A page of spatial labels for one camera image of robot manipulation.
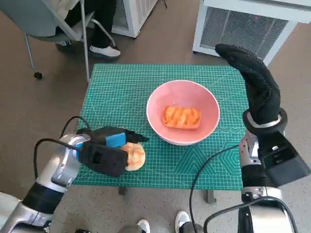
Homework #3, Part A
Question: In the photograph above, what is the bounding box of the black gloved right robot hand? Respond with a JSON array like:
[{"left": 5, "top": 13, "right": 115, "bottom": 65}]
[{"left": 215, "top": 43, "right": 281, "bottom": 125}]

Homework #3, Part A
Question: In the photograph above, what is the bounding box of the pink bowl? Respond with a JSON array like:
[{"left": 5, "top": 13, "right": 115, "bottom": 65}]
[{"left": 145, "top": 80, "right": 221, "bottom": 146}]

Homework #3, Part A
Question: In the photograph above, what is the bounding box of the seated person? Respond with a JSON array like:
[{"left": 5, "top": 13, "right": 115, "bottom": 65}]
[{"left": 54, "top": 0, "right": 121, "bottom": 59}]

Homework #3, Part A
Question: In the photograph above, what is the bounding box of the green cutting mat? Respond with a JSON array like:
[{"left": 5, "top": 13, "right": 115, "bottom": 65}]
[{"left": 72, "top": 63, "right": 246, "bottom": 190}]

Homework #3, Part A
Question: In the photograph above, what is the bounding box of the black cable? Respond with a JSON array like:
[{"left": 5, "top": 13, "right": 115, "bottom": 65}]
[
  {"left": 189, "top": 144, "right": 240, "bottom": 233},
  {"left": 33, "top": 116, "right": 92, "bottom": 180},
  {"left": 203, "top": 196, "right": 299, "bottom": 233}
]

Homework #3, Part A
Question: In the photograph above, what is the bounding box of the large white grille appliance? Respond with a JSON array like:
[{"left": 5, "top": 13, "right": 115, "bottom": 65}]
[{"left": 192, "top": 0, "right": 311, "bottom": 66}]

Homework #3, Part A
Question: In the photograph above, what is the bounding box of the standing person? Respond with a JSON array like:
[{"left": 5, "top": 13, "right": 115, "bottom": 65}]
[{"left": 119, "top": 210, "right": 205, "bottom": 233}]

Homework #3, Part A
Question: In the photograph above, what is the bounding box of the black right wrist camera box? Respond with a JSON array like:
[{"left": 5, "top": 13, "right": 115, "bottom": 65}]
[{"left": 257, "top": 131, "right": 311, "bottom": 187}]

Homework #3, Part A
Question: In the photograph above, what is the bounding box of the round toy bread bun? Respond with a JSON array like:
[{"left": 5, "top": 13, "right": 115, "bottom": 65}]
[{"left": 121, "top": 142, "right": 146, "bottom": 172}]

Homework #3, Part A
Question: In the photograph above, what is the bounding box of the grey chair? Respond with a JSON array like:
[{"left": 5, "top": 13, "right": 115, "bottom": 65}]
[{"left": 0, "top": 0, "right": 117, "bottom": 83}]

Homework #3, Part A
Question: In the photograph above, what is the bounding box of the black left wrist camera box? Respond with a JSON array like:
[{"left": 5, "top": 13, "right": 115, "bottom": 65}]
[{"left": 81, "top": 142, "right": 128, "bottom": 178}]

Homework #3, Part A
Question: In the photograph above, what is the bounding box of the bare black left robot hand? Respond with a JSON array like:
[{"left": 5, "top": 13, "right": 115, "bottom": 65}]
[{"left": 77, "top": 125, "right": 149, "bottom": 148}]

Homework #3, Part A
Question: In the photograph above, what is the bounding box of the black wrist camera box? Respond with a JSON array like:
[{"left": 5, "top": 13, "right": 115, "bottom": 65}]
[
  {"left": 257, "top": 131, "right": 311, "bottom": 187},
  {"left": 81, "top": 142, "right": 128, "bottom": 178}
]

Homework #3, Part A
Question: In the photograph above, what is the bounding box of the rectangular orange toy bread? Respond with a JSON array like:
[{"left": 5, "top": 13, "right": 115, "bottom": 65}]
[{"left": 162, "top": 105, "right": 202, "bottom": 130}]

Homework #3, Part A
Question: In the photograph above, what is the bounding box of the small white grille appliance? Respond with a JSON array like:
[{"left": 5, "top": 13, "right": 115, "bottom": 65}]
[{"left": 111, "top": 0, "right": 158, "bottom": 38}]

